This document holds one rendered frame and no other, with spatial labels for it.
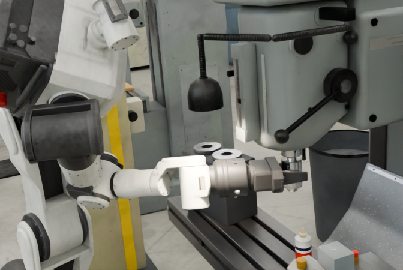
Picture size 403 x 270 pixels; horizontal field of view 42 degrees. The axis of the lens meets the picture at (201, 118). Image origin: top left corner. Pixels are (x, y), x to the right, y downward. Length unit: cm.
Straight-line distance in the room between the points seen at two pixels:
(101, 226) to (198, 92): 209
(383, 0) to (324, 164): 207
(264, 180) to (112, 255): 204
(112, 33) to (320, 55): 42
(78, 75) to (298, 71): 45
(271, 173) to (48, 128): 49
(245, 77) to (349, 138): 248
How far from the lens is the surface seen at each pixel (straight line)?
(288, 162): 121
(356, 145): 354
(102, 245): 309
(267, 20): 106
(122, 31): 106
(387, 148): 154
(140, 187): 126
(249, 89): 110
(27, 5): 115
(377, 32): 115
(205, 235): 155
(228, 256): 144
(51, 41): 112
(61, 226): 154
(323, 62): 110
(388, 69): 119
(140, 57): 962
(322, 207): 331
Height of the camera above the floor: 171
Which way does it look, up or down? 16 degrees down
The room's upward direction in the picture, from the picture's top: 5 degrees counter-clockwise
